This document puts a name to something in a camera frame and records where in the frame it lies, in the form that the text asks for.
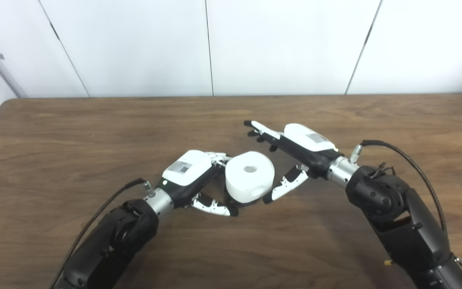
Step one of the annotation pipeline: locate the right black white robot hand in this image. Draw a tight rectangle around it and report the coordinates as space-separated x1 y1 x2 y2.
244 120 344 204

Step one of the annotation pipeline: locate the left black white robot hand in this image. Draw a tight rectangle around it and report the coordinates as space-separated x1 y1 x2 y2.
157 150 239 217

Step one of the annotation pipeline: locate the round white piece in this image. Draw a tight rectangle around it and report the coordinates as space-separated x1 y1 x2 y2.
225 151 275 202

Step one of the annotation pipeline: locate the black flanged holder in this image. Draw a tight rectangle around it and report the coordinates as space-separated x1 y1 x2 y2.
225 195 263 208

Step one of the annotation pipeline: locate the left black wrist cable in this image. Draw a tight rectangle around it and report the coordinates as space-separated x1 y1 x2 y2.
49 178 155 289

